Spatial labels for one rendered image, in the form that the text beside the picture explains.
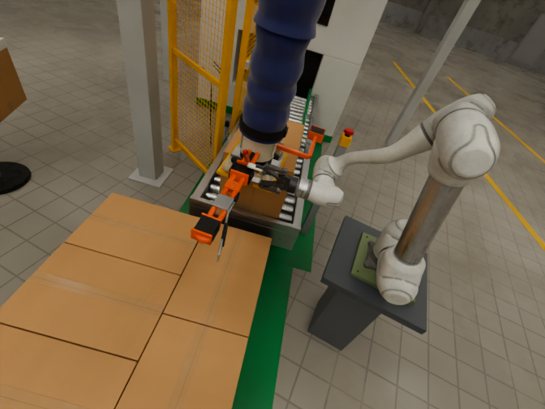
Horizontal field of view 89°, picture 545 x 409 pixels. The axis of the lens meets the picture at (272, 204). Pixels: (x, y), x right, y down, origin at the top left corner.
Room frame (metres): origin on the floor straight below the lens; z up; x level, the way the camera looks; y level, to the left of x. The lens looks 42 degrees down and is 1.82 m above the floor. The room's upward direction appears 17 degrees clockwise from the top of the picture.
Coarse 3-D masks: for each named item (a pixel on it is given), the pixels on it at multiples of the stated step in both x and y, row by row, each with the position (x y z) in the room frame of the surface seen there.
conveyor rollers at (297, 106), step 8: (296, 96) 3.40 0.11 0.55; (296, 104) 3.20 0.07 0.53; (304, 104) 3.29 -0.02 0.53; (296, 112) 2.95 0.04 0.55; (296, 120) 2.76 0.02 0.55; (304, 128) 2.66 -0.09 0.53; (304, 136) 2.49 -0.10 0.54; (304, 144) 2.32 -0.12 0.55; (296, 168) 1.94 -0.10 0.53; (216, 176) 1.51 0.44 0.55; (208, 192) 1.33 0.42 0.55; (288, 192) 1.59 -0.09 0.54; (288, 200) 1.50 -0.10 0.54; (288, 208) 1.42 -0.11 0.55; (280, 216) 1.32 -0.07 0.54; (288, 216) 1.34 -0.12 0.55
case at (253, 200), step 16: (288, 144) 1.53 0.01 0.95; (224, 160) 1.25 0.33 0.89; (288, 160) 1.36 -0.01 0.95; (224, 176) 1.25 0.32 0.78; (240, 192) 1.26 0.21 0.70; (256, 192) 1.26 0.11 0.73; (272, 192) 1.26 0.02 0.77; (240, 208) 1.26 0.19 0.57; (256, 208) 1.26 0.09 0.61; (272, 208) 1.26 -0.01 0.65
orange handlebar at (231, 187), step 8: (280, 144) 1.26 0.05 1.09; (312, 144) 1.35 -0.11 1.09; (248, 152) 1.11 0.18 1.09; (288, 152) 1.24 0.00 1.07; (296, 152) 1.24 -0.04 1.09; (312, 152) 1.29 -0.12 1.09; (256, 160) 1.08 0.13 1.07; (232, 176) 0.91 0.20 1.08; (232, 184) 0.86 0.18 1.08; (240, 184) 0.87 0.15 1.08; (224, 192) 0.80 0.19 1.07; (232, 192) 0.82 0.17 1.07; (216, 208) 0.72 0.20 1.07; (224, 216) 0.69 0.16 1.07; (200, 240) 0.56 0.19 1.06; (208, 240) 0.57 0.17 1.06
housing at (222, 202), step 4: (220, 196) 0.77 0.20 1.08; (224, 196) 0.78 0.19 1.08; (228, 196) 0.78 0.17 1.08; (216, 200) 0.74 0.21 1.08; (220, 200) 0.75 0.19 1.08; (224, 200) 0.76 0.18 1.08; (228, 200) 0.76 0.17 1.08; (232, 200) 0.77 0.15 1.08; (212, 204) 0.72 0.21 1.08; (216, 204) 0.72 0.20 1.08; (220, 204) 0.73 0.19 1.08; (224, 204) 0.74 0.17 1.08; (228, 204) 0.74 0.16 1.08; (220, 208) 0.72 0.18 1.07; (224, 208) 0.72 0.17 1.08; (228, 208) 0.73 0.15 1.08; (216, 212) 0.72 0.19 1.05; (220, 212) 0.72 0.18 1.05
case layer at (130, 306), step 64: (64, 256) 0.63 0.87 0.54; (128, 256) 0.72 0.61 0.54; (192, 256) 0.83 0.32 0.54; (256, 256) 0.95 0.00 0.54; (0, 320) 0.31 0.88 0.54; (64, 320) 0.37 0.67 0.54; (128, 320) 0.44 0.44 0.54; (192, 320) 0.52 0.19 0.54; (0, 384) 0.13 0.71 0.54; (64, 384) 0.18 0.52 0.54; (128, 384) 0.23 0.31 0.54; (192, 384) 0.29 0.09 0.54
